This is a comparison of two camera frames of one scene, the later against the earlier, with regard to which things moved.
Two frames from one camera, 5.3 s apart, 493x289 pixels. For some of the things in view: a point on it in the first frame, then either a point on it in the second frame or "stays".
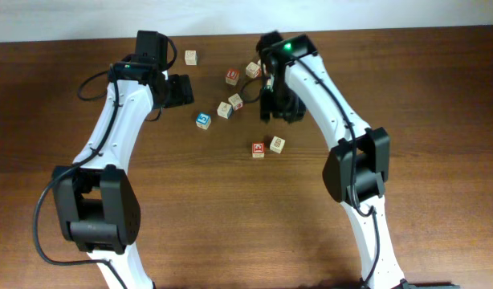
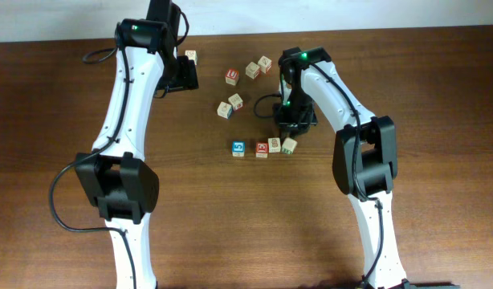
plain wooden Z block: (191, 57) stays
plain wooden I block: (252, 70) stays
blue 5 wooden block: (203, 120) → (238, 148)
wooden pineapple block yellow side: (277, 144) stays
